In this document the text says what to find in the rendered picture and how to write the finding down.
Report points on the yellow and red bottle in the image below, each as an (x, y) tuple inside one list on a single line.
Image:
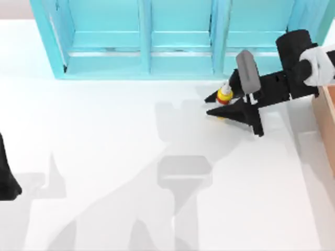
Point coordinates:
[(224, 94)]

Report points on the light blue rack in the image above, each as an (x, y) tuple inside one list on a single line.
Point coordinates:
[(180, 39)]

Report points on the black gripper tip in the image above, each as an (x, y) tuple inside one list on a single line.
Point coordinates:
[(7, 177)]

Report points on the shallow salmon-coloured box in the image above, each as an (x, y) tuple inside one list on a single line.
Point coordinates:
[(326, 125)]

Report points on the pale grey rounded box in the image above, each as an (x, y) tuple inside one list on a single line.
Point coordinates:
[(248, 72)]

